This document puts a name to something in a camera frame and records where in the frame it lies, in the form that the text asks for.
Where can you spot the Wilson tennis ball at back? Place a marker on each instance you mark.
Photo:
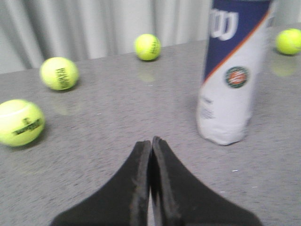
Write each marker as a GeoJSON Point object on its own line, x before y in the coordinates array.
{"type": "Point", "coordinates": [288, 41]}

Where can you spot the grey curtain backdrop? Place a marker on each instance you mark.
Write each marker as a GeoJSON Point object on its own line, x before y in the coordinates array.
{"type": "Point", "coordinates": [32, 31]}

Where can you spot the Wilson 3 tennis ball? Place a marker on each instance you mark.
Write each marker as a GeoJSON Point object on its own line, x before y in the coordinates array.
{"type": "Point", "coordinates": [21, 122]}

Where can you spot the Head Team tennis ball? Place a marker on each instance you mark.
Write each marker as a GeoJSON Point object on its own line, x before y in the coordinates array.
{"type": "Point", "coordinates": [147, 47]}

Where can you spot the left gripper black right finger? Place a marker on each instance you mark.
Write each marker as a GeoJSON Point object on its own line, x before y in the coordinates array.
{"type": "Point", "coordinates": [180, 199]}

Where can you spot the white blue tennis ball can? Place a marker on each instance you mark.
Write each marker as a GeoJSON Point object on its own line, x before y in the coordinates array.
{"type": "Point", "coordinates": [237, 43]}

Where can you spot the Roland Garros tennis ball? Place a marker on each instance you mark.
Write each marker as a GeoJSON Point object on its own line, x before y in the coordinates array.
{"type": "Point", "coordinates": [59, 73]}

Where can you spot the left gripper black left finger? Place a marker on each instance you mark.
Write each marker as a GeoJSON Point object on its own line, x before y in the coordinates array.
{"type": "Point", "coordinates": [122, 201]}

